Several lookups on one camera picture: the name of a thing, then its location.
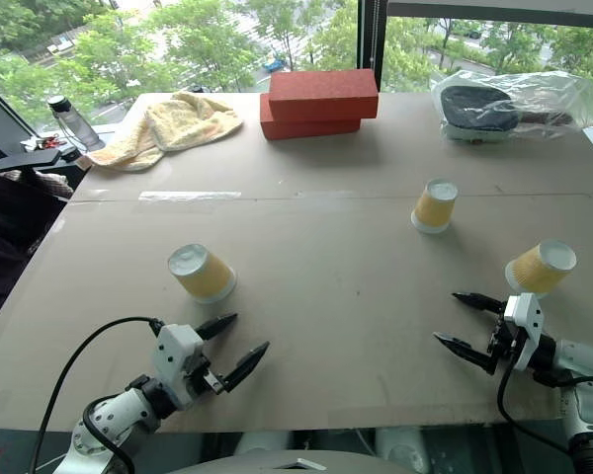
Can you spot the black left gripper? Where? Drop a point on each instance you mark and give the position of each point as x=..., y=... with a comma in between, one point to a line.
x=205, y=377

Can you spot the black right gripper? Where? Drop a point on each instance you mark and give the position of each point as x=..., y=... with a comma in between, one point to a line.
x=504, y=338

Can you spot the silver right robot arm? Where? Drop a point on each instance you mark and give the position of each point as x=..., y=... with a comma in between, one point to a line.
x=580, y=390

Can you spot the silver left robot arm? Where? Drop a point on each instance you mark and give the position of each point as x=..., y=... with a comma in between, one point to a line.
x=118, y=419

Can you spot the yellow paper cup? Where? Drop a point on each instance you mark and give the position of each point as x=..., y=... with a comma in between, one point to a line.
x=435, y=206
x=203, y=275
x=541, y=269

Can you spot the grey robot torso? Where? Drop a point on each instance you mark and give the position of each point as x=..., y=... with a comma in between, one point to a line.
x=296, y=456

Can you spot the clear tape strip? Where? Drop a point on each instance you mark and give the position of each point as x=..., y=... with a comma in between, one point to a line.
x=190, y=195

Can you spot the black table tennis paddle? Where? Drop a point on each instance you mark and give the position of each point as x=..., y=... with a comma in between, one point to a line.
x=484, y=109

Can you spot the yellow towel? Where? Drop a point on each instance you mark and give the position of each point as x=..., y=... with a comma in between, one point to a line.
x=178, y=129

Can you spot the clear plastic bag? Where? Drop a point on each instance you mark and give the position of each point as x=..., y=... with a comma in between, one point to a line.
x=516, y=106

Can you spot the red brick block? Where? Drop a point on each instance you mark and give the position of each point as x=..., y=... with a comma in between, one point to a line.
x=323, y=94
x=306, y=126

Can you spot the black office chair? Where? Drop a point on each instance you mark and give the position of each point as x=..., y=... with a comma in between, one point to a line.
x=15, y=217

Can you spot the clear water bottle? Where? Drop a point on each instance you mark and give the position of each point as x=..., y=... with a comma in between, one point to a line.
x=74, y=123

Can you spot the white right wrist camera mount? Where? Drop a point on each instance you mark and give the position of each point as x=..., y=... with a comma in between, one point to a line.
x=524, y=326

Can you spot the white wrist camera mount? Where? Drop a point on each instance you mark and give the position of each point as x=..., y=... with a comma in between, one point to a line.
x=524, y=326
x=174, y=360

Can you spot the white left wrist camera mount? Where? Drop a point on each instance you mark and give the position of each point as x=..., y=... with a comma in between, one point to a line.
x=174, y=360

